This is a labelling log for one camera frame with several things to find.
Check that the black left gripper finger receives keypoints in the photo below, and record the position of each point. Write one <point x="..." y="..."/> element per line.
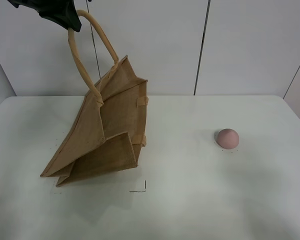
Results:
<point x="61" y="12"/>

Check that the brown linen tote bag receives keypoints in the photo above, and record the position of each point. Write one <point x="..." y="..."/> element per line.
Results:
<point x="108" y="132"/>

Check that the pink peach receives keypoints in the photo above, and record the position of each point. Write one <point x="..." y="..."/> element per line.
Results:
<point x="228" y="139"/>

